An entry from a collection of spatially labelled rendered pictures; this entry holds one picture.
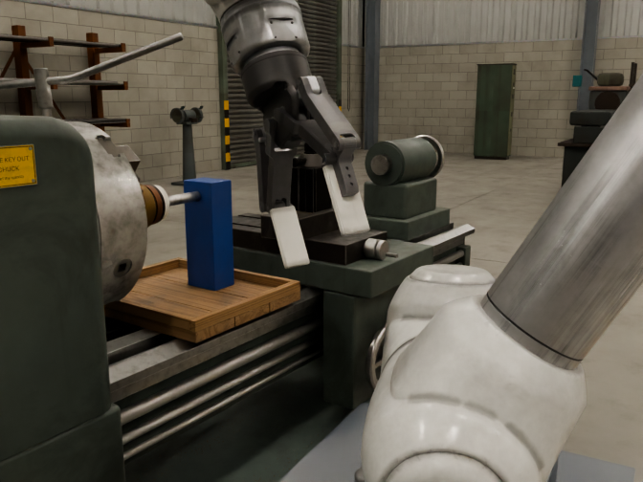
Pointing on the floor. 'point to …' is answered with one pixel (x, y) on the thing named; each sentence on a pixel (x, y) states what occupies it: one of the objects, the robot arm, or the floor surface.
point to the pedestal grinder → (187, 139)
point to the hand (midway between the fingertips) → (321, 241)
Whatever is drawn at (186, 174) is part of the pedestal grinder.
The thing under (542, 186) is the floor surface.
